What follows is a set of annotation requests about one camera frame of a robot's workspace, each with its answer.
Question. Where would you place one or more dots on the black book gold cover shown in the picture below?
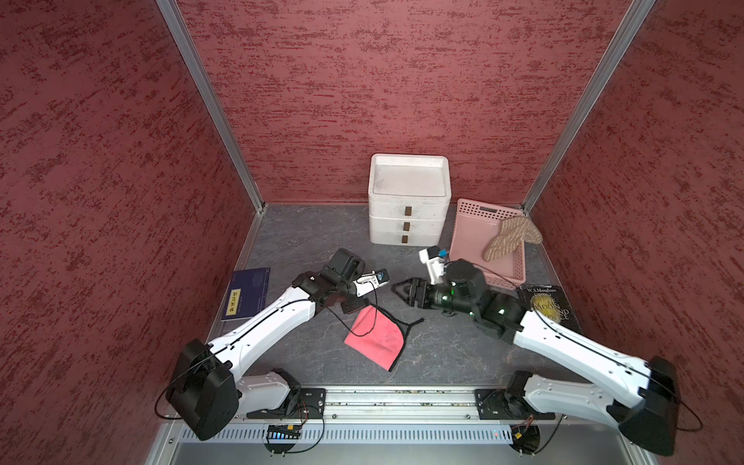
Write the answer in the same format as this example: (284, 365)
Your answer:
(553, 303)

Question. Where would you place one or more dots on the white three-drawer storage box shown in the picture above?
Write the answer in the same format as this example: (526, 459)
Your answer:
(408, 199)

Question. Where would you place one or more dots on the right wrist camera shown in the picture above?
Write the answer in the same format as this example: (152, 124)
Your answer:
(435, 259)

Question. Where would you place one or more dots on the pink grey dishcloth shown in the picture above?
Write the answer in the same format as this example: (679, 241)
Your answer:
(379, 336)

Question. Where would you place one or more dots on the beige striped woven dishcloth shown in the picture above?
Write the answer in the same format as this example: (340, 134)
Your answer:
(514, 232)

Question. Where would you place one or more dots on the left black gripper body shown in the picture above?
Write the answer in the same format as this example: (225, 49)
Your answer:
(347, 296)

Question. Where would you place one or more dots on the pink plastic basket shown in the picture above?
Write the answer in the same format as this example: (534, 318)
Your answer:
(476, 225)

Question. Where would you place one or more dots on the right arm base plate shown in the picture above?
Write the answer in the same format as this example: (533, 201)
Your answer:
(498, 404)

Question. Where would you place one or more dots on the blue book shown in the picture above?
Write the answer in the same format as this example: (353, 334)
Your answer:
(247, 294)

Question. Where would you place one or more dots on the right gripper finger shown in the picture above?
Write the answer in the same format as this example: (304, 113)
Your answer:
(405, 285)
(407, 295)

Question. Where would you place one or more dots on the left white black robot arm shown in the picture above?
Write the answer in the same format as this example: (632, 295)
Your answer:
(210, 385)

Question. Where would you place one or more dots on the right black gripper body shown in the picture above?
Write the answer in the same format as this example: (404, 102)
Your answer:
(442, 295)

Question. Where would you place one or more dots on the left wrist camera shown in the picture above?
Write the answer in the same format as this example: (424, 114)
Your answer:
(371, 282)

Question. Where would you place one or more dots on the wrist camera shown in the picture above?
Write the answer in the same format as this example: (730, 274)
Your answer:
(371, 282)
(435, 259)

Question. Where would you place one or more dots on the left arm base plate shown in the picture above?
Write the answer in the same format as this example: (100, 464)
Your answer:
(301, 404)

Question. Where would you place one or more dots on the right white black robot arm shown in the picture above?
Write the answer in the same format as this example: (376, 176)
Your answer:
(640, 398)

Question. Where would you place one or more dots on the aluminium front rail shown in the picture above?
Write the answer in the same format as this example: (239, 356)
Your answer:
(422, 404)

